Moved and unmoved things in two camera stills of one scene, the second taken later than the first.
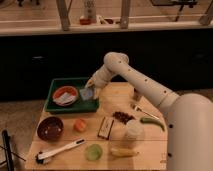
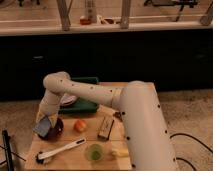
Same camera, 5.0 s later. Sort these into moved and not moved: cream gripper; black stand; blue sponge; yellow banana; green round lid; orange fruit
Moved: blue sponge; cream gripper
Not moved: green round lid; black stand; yellow banana; orange fruit
